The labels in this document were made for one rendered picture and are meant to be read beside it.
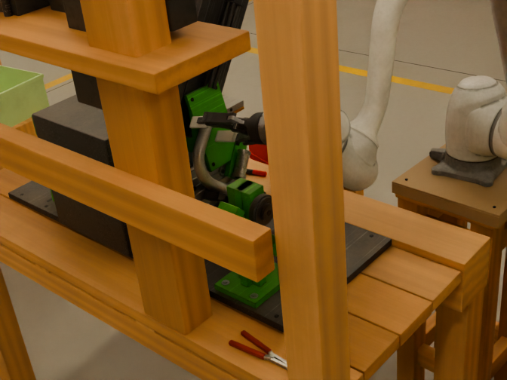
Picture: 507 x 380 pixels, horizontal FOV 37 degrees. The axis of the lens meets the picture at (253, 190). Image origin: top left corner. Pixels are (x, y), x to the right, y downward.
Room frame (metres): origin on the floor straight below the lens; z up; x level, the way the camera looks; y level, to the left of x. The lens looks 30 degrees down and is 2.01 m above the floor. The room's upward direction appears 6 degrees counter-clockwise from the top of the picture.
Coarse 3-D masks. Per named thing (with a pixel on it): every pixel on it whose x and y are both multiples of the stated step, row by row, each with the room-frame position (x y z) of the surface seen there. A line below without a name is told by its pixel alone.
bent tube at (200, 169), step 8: (200, 128) 1.74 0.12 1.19; (208, 128) 1.73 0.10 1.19; (200, 136) 1.72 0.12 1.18; (208, 136) 1.72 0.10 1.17; (200, 144) 1.70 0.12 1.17; (200, 152) 1.69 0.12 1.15; (192, 160) 1.69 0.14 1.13; (200, 160) 1.68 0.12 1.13; (200, 168) 1.68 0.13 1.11; (200, 176) 1.67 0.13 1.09; (208, 176) 1.68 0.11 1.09; (208, 184) 1.67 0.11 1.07; (216, 184) 1.68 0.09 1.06; (224, 184) 1.70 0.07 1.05; (224, 192) 1.70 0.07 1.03
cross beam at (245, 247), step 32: (0, 128) 1.68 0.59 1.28; (0, 160) 1.65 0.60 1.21; (32, 160) 1.55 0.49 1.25; (64, 160) 1.48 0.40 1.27; (64, 192) 1.48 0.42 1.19; (96, 192) 1.39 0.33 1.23; (128, 192) 1.31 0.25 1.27; (160, 192) 1.29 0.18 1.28; (128, 224) 1.33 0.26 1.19; (160, 224) 1.26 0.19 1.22; (192, 224) 1.19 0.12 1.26; (224, 224) 1.15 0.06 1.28; (256, 224) 1.14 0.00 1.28; (224, 256) 1.14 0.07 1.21; (256, 256) 1.09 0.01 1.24
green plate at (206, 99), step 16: (192, 96) 1.78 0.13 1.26; (208, 96) 1.81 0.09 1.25; (192, 112) 1.76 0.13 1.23; (224, 112) 1.83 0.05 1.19; (192, 128) 1.78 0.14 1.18; (224, 128) 1.81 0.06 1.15; (192, 144) 1.79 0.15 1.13; (208, 144) 1.76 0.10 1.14; (224, 144) 1.79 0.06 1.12; (208, 160) 1.74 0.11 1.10; (224, 160) 1.77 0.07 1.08
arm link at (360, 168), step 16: (384, 0) 1.66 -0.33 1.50; (400, 0) 1.65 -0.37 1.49; (384, 16) 1.64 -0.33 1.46; (400, 16) 1.65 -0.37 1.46; (384, 32) 1.63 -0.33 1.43; (384, 48) 1.62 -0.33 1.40; (368, 64) 1.64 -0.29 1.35; (384, 64) 1.62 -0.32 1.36; (368, 80) 1.63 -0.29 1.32; (384, 80) 1.61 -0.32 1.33; (368, 96) 1.61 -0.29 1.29; (384, 96) 1.60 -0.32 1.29; (368, 112) 1.59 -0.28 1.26; (384, 112) 1.60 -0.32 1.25; (352, 128) 1.55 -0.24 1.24; (368, 128) 1.56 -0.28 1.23; (352, 144) 1.52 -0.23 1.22; (368, 144) 1.53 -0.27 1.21; (352, 160) 1.50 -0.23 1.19; (368, 160) 1.52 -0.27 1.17; (352, 176) 1.50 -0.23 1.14; (368, 176) 1.52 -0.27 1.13
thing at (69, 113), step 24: (72, 96) 1.93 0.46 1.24; (48, 120) 1.79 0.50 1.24; (72, 120) 1.77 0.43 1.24; (96, 120) 1.75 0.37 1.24; (72, 144) 1.72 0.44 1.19; (96, 144) 1.65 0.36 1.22; (72, 216) 1.78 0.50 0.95; (96, 216) 1.70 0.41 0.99; (96, 240) 1.72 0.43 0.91; (120, 240) 1.64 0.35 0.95
